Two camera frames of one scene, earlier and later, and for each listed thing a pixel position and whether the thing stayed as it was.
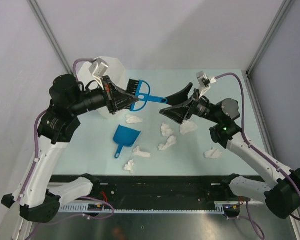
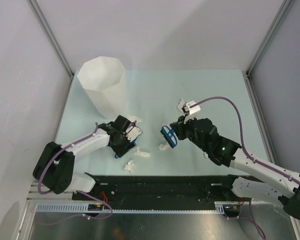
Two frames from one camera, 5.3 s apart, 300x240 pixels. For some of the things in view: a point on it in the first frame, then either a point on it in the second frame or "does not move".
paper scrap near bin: x=133 y=119 does not move
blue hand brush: x=141 y=89 → x=169 y=135
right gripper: x=180 y=113 → x=180 y=126
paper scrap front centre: x=136 y=151 does not move
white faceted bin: x=115 y=69 does not move
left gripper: x=109 y=88 → x=118 y=150
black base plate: x=133 y=191 does not move
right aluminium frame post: x=284 y=9 does not move
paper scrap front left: x=129 y=166 does not move
